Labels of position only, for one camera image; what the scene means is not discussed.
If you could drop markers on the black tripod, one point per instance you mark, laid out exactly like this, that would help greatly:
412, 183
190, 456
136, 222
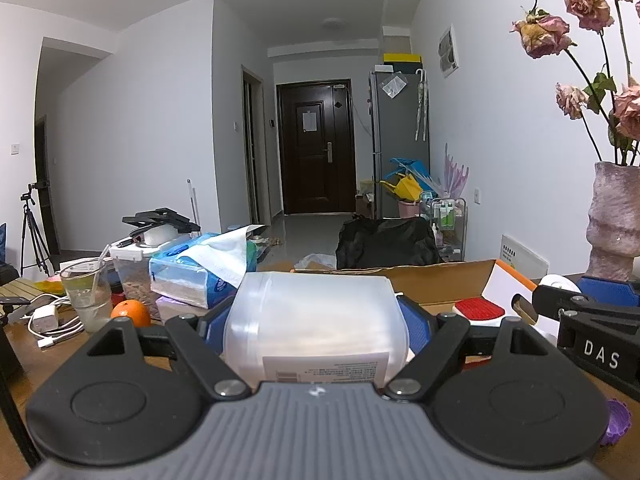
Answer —
30, 231

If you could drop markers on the dried pink roses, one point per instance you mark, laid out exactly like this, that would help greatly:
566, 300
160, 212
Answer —
593, 37

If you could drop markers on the grey refrigerator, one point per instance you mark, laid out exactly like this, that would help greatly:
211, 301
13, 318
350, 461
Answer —
397, 105

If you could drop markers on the black bag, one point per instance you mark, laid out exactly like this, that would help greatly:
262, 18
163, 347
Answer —
365, 243

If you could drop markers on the pink textured vase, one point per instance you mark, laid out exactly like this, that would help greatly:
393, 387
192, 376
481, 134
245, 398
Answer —
613, 228

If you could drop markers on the dark brown door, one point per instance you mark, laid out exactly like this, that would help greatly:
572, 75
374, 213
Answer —
317, 147

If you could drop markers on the orange fruit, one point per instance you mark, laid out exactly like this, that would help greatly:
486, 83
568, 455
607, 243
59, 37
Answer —
135, 310

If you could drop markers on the clear container with nuts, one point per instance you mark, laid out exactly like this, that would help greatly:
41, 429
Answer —
131, 261

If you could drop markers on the black and white appliance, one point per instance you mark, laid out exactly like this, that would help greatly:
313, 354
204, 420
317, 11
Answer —
152, 228

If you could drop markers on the purple ribbed lid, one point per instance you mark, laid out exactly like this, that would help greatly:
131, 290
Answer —
619, 422

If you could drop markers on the translucent white plastic box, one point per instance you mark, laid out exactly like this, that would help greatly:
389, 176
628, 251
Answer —
258, 357

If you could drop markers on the blue tissue pack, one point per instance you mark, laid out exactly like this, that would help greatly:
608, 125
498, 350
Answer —
206, 270

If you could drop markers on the white charger with cable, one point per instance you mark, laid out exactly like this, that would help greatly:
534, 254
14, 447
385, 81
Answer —
46, 326

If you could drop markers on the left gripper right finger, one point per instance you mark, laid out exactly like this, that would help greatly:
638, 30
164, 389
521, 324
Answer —
441, 344

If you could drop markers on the white round lid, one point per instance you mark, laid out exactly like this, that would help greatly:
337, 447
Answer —
560, 282

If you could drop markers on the wire rack with bottles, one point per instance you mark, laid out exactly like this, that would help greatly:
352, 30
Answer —
448, 219

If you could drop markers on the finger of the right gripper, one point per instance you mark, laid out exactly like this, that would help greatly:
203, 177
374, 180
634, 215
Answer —
622, 294

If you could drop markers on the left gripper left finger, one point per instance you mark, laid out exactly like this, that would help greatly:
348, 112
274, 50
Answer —
193, 346

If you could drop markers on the orange cardboard box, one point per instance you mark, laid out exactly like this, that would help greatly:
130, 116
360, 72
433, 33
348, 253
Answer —
450, 279

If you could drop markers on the clear glass with straw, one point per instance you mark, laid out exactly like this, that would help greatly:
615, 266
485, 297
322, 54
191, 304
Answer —
85, 281

